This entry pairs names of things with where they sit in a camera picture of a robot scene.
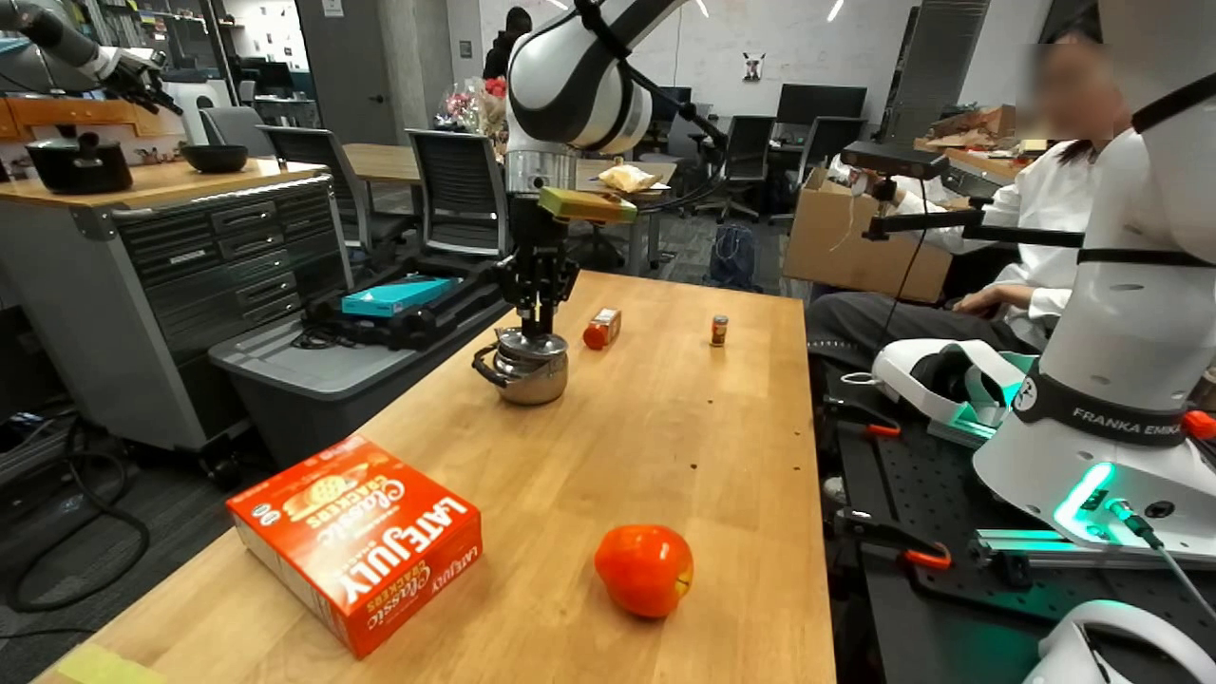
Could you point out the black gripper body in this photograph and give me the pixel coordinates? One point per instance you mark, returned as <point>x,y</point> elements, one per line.
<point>542,234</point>

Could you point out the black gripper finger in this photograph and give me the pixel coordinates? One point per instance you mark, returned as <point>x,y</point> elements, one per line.
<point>521,296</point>
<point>560,296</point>

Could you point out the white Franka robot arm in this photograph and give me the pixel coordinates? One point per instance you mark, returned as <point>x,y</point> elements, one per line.
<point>574,88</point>

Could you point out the grey background robot arm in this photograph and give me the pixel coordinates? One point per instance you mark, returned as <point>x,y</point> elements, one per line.
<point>78,51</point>

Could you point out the black bag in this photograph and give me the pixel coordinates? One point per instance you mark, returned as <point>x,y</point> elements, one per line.
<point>431,326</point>

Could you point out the grey mesh office chair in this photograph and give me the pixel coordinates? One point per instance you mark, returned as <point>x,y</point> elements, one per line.
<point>308,156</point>
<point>458,190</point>

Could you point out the yellow bag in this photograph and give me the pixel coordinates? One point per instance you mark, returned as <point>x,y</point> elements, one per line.
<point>629,180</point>

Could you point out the teal case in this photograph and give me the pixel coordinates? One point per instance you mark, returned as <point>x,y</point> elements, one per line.
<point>396,297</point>

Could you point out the flower bouquet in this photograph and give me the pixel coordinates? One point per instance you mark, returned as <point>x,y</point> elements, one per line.
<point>472,107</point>

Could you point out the small silver capped jar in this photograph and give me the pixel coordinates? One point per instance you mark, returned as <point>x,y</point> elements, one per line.
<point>718,330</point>

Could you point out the wooden office desk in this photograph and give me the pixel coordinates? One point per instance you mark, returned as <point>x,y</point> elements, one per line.
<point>381,163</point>

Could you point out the grey plastic tote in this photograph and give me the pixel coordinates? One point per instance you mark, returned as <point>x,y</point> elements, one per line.
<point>328,380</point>

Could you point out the standing person in black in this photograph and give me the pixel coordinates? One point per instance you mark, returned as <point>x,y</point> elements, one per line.
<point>518,18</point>

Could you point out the black office chair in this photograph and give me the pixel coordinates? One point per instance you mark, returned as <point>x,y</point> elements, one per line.
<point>831,142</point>
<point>747,149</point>

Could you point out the orange tomato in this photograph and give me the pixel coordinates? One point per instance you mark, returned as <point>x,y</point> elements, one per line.
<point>642,573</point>

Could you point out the orange cracker box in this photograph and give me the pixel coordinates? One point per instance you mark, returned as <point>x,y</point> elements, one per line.
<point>355,536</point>

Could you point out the cardboard box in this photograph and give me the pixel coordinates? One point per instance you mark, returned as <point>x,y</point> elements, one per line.
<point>861,240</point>

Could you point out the dark computer monitor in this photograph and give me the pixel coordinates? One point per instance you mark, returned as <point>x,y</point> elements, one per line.
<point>823,101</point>

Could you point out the black bowl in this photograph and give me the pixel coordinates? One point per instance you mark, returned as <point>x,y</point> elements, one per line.
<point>213,156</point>

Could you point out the orange tipped black clamp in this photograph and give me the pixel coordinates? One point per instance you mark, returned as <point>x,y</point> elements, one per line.
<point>916,557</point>
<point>876,429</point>

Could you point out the grey drawer cabinet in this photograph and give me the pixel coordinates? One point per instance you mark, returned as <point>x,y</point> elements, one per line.
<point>165,291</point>

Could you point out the white spray bottle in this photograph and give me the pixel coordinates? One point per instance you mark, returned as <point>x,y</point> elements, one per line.
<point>950,380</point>

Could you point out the black pot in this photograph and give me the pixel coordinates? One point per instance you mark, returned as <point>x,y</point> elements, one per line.
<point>78,164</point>

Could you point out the seated person white shirt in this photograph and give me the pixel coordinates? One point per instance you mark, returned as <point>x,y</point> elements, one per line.
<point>1030,254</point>

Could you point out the black optical breadboard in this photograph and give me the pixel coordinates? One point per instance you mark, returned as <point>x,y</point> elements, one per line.
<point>913,620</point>

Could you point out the wooden shelf board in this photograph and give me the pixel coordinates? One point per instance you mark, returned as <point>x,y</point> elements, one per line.
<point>51,114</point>

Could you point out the yellow green pad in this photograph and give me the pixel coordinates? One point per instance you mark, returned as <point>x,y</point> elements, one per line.
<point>99,667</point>

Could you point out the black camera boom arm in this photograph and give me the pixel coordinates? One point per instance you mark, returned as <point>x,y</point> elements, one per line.
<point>974,230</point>

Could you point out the aluminium extrusion rail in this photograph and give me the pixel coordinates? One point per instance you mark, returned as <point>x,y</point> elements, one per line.
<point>1089,549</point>

